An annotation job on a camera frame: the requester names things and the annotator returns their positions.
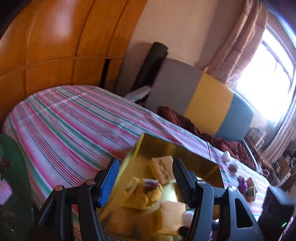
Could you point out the white appliance box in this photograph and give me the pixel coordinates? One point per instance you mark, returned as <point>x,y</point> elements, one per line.
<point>257,136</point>

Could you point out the green cloth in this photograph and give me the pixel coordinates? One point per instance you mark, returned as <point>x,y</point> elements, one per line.
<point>11,150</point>

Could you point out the pink cloth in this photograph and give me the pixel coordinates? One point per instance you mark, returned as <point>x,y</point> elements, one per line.
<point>4,192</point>

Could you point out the cluttered side shelf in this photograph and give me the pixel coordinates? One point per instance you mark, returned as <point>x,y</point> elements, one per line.
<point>283,164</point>

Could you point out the beige grey sock roll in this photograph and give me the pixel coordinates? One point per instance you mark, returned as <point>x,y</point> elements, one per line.
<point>233,167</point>

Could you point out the grey yellow blue headboard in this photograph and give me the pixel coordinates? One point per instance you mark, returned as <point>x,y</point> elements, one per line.
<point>208,99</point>

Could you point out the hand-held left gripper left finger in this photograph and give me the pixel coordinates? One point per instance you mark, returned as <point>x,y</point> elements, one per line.
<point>108,183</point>

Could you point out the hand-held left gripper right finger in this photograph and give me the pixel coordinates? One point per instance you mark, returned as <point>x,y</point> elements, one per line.
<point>183,185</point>

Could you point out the white sock roll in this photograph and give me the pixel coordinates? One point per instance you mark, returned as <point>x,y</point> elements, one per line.
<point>225,157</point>

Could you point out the purple packet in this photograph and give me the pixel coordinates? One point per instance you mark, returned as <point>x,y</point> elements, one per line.
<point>242,185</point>

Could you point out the window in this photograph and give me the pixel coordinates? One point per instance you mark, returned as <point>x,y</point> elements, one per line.
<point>266,81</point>

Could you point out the yellow plush toy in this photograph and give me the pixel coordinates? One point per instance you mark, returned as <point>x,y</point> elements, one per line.
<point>141,194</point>

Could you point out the brown cardboard box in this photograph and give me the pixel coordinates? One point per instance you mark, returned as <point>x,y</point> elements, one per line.
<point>249,182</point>

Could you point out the black rolled mat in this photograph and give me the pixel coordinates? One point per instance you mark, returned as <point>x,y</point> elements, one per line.
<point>152,60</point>

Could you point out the maroon duvet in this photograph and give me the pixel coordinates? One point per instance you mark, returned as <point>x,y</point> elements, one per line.
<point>180,120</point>

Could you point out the wooden wardrobe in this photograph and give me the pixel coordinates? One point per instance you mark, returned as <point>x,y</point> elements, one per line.
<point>57,34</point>

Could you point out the pink patterned curtain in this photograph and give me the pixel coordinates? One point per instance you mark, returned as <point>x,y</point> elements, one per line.
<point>282,136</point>
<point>242,46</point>

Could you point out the wooden desk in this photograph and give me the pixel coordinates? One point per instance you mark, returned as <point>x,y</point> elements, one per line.
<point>263,160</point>

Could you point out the striped bedsheet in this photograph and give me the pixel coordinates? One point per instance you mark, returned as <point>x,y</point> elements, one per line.
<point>69,120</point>

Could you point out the gold tin box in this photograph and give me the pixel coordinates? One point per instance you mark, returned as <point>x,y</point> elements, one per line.
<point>201,166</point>

